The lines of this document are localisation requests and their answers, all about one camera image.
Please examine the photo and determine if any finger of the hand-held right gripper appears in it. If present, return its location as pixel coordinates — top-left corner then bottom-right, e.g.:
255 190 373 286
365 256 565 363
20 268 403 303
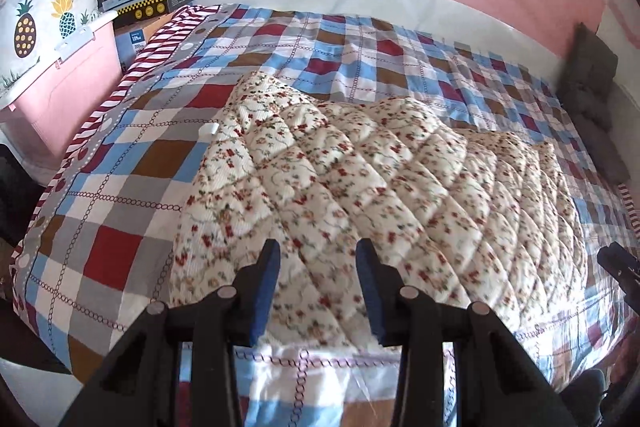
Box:
596 241 640 304

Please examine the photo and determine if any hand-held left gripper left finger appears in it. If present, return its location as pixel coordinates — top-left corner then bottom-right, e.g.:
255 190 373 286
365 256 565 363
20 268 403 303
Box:
57 238 281 427

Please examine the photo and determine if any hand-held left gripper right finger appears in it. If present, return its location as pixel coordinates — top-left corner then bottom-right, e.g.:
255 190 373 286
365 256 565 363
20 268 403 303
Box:
355 238 576 427

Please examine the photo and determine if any floral quilted garment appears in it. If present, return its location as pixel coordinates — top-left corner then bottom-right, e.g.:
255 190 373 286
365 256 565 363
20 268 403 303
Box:
167 71 589 349

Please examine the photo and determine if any checkered bed sheet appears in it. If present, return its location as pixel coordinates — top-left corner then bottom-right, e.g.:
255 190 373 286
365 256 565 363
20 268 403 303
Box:
10 2 640 427

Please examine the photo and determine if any grey tufted cushion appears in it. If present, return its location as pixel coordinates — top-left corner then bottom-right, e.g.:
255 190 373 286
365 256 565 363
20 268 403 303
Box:
556 22 632 184

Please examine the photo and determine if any blue cardboard box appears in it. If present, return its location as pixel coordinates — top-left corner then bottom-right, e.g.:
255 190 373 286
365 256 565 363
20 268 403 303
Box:
113 14 173 75

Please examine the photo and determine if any pink storage bin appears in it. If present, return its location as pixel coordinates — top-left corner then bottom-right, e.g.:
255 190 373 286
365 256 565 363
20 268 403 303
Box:
0 13 126 155

